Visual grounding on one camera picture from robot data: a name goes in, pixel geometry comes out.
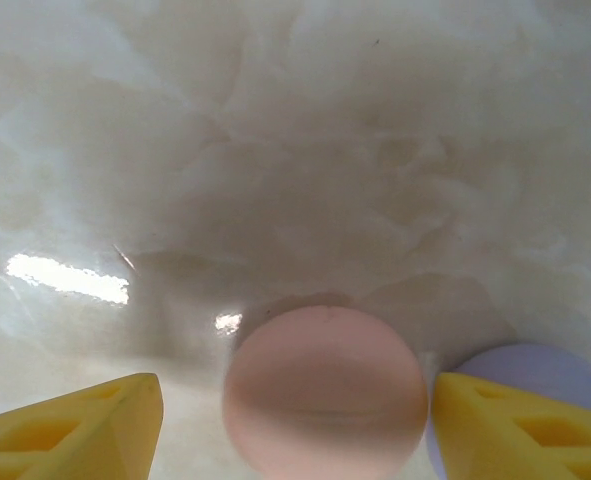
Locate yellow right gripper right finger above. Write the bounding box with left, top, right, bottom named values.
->
left=432, top=371, right=591, bottom=480

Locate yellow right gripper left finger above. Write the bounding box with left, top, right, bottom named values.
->
left=0, top=372, right=165, bottom=480

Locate purple round charging case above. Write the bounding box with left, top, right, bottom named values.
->
left=424, top=343, right=591, bottom=480

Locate pink round charging case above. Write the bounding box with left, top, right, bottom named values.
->
left=221, top=305, right=430, bottom=477

